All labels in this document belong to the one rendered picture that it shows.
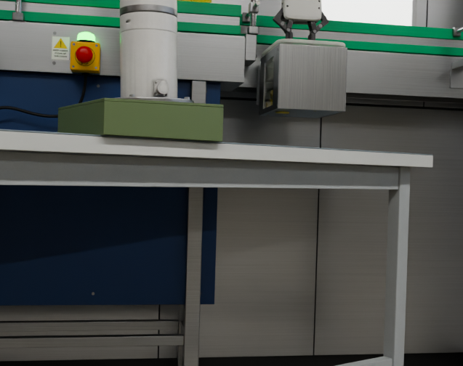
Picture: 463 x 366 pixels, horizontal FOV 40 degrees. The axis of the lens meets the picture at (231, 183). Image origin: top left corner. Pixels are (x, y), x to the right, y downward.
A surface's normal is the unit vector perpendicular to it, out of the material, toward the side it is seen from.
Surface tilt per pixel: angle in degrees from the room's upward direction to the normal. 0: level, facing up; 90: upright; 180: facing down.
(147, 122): 90
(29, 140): 90
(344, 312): 90
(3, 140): 90
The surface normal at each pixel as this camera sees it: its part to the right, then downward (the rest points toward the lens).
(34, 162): 0.55, 0.04
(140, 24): -0.15, 0.04
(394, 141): 0.16, 0.02
